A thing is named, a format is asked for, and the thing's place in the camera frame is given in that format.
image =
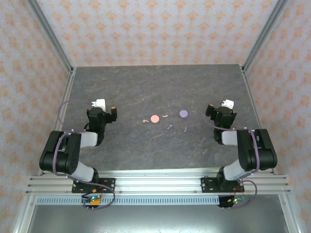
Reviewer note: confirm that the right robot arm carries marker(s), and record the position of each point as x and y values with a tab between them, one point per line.
252	155

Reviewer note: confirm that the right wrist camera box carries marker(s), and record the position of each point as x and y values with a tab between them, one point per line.
228	104

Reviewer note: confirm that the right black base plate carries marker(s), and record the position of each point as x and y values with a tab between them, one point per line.
206	184

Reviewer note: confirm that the grey metal sheet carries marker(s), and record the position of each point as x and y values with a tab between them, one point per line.
158	218

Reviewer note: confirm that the aluminium frame leg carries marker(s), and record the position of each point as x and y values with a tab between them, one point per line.
23	218
289	213

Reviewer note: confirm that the left circuit board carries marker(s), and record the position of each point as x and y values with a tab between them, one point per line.
93	199

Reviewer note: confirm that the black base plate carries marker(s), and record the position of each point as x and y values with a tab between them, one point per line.
206	184
109	182

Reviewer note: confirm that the purple earbud charging case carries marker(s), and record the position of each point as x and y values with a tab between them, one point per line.
183	113

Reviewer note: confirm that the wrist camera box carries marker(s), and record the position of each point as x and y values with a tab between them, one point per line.
228	104
100	103

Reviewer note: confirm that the aluminium table side rail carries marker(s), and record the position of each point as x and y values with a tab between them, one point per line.
64	102
251	97

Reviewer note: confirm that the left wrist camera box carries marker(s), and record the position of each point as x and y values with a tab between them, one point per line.
100	103

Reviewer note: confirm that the circuit board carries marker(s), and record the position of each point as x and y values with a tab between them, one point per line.
236	200
93	199

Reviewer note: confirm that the aluminium frame post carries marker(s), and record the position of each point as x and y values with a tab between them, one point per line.
264	31
48	34

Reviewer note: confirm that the right circuit board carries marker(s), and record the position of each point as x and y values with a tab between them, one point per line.
236	200

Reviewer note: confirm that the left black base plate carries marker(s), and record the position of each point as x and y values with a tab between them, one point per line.
109	182

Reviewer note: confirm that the pink earbud charging case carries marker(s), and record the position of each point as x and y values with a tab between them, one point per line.
154	119

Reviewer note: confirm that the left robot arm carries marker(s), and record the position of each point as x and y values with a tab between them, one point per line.
63	155

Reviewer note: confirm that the aluminium mounting rail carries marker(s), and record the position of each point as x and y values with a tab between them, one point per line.
158	182

